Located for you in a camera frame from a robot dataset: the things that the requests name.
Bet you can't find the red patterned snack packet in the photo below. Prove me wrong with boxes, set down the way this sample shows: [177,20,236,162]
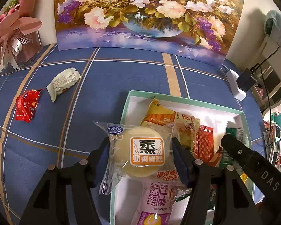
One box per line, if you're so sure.
[193,125,214,163]

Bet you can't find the purple Swiss roll snack packet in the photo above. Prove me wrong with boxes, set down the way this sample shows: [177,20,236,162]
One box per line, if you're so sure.
[131,182,178,225]

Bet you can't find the clear steamed cake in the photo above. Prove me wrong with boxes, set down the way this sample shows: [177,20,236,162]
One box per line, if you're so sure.
[95,122,180,194]

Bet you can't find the green and white snack packet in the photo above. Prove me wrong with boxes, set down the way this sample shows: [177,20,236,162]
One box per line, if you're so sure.
[219,121,249,173]

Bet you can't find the blue plaid tablecloth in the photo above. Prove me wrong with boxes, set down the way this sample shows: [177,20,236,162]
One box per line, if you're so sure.
[0,44,265,224]

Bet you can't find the orange yellow snack packet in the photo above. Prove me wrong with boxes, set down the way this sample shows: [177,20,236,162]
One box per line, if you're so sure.
[141,98,200,150]

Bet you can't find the red crinkled snack packet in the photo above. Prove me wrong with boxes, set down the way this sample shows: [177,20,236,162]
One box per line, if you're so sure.
[14,89,43,123]

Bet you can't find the white shelf unit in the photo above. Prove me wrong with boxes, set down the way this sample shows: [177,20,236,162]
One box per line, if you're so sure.
[250,9,281,113]

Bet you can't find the black power adapter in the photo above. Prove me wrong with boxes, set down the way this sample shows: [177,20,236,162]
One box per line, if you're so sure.
[237,69,258,92]

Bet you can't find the cream white snack packet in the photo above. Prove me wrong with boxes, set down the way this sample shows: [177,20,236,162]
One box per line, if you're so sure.
[46,67,81,102]

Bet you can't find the white tray with green rim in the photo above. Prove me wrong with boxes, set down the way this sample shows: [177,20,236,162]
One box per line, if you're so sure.
[110,90,250,224]

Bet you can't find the pink wrapped flower bouquet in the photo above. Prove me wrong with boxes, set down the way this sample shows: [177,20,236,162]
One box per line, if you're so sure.
[0,0,42,67]

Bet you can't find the floral still life painting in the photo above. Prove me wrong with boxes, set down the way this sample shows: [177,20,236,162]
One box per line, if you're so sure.
[54,0,244,66]

